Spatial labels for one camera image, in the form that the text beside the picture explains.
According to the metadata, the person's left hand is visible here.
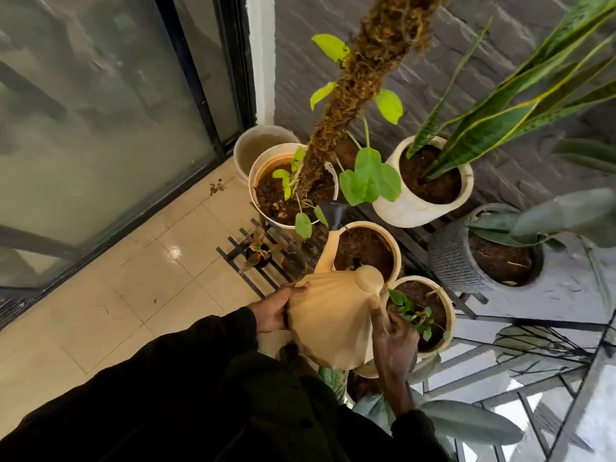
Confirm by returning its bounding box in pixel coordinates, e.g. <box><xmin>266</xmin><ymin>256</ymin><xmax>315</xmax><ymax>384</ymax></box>
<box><xmin>248</xmin><ymin>282</ymin><xmax>312</xmax><ymax>334</ymax></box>

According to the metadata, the person's right hand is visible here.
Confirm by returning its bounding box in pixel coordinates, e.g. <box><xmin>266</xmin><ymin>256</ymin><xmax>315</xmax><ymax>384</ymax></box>
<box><xmin>370</xmin><ymin>306</ymin><xmax>421</xmax><ymax>386</ymax></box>

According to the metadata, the beige plastic watering can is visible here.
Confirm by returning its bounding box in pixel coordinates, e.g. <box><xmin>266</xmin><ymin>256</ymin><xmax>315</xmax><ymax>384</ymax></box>
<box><xmin>287</xmin><ymin>201</ymin><xmax>391</xmax><ymax>380</ymax></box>

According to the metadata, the person's right forearm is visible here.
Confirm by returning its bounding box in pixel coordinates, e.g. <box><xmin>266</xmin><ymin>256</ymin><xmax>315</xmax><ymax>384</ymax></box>
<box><xmin>385</xmin><ymin>379</ymin><xmax>452</xmax><ymax>462</ymax></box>

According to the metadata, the person's left forearm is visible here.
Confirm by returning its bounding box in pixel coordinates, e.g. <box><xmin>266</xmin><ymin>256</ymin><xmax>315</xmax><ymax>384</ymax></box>
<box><xmin>0</xmin><ymin>307</ymin><xmax>259</xmax><ymax>462</ymax></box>

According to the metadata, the small green leafy plant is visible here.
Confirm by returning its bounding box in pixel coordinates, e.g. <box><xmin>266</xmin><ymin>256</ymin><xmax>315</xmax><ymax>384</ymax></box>
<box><xmin>387</xmin><ymin>288</ymin><xmax>452</xmax><ymax>343</ymax></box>

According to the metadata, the small black plant pot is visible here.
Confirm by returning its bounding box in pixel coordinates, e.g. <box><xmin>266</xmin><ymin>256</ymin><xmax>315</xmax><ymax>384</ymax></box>
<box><xmin>244</xmin><ymin>244</ymin><xmax>272</xmax><ymax>271</ymax></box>

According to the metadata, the small red-green plant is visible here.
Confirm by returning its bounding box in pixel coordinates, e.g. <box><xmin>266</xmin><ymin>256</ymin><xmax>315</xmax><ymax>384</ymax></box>
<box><xmin>239</xmin><ymin>226</ymin><xmax>286</xmax><ymax>274</ymax></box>

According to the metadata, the cream pot with small plant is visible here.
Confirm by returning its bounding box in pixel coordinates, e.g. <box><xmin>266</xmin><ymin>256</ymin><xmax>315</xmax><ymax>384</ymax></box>
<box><xmin>384</xmin><ymin>275</ymin><xmax>457</xmax><ymax>359</ymax></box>

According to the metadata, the cream pot with bare soil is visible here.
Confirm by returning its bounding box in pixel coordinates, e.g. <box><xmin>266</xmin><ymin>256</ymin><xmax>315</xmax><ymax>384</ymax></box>
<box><xmin>331</xmin><ymin>220</ymin><xmax>402</xmax><ymax>286</ymax></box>

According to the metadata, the cream pot with moss pole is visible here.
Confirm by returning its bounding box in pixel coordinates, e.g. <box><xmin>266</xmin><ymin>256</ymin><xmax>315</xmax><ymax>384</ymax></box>
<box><xmin>248</xmin><ymin>142</ymin><xmax>339</xmax><ymax>232</ymax></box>

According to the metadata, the grey textured plant pot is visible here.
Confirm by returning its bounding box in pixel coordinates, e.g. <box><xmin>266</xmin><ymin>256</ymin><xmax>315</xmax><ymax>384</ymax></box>
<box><xmin>427</xmin><ymin>203</ymin><xmax>545</xmax><ymax>295</ymax></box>

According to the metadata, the white round plant pot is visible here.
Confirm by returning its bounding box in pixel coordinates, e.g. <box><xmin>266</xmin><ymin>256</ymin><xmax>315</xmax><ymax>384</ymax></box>
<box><xmin>372</xmin><ymin>135</ymin><xmax>475</xmax><ymax>229</ymax></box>

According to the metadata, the large-leafed green plant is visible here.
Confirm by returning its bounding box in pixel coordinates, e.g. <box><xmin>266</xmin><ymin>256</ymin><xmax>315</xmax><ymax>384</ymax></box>
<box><xmin>318</xmin><ymin>353</ymin><xmax>526</xmax><ymax>460</ymax></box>

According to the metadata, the light green pothos plant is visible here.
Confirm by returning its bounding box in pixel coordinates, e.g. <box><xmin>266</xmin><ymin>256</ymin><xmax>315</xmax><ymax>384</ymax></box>
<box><xmin>272</xmin><ymin>33</ymin><xmax>404</xmax><ymax>239</ymax></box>

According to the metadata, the empty cream plant pot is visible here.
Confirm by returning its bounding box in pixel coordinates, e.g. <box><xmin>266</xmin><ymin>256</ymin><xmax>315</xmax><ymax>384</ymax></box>
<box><xmin>233</xmin><ymin>125</ymin><xmax>301</xmax><ymax>184</ymax></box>

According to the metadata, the black metal plant stand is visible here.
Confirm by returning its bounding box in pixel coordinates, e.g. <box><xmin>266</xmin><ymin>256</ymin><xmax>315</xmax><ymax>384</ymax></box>
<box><xmin>216</xmin><ymin>202</ymin><xmax>616</xmax><ymax>462</ymax></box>

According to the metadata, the grey-green rubber plant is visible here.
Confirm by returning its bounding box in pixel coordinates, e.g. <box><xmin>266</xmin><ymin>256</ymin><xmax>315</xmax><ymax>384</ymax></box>
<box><xmin>466</xmin><ymin>138</ymin><xmax>616</xmax><ymax>313</ymax></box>

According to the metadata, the yellow-edged snake plant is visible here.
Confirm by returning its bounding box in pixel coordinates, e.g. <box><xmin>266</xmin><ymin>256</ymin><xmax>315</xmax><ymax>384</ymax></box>
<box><xmin>406</xmin><ymin>0</ymin><xmax>616</xmax><ymax>181</ymax></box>

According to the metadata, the black framed glass door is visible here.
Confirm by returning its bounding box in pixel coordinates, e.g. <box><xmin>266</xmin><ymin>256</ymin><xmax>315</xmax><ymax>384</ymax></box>
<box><xmin>0</xmin><ymin>0</ymin><xmax>257</xmax><ymax>329</ymax></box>

